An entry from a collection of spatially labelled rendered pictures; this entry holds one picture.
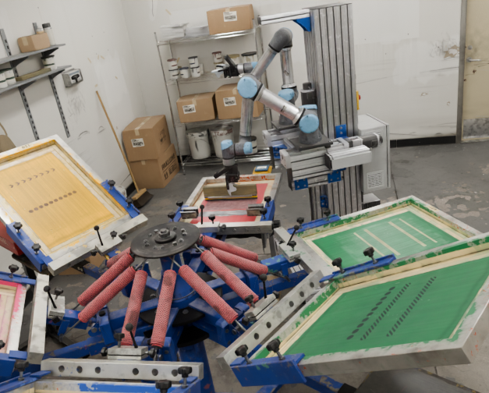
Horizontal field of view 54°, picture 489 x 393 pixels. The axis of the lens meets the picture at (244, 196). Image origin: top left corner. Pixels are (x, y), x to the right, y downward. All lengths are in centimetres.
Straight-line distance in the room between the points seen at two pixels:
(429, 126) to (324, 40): 359
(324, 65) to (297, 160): 62
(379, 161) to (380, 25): 301
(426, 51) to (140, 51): 359
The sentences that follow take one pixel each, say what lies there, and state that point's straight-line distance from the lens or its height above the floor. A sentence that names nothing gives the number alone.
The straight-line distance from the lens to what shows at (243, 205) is 306.
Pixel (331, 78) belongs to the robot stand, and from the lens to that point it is 325.
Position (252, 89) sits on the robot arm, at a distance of 285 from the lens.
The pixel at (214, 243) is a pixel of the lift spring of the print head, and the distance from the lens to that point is 218.
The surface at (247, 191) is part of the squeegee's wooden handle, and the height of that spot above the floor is 101.
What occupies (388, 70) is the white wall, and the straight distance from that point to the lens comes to 632.
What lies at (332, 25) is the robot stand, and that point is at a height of 192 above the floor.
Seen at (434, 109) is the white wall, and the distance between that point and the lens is 651.
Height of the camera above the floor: 225
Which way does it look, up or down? 24 degrees down
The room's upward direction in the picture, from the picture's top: 9 degrees counter-clockwise
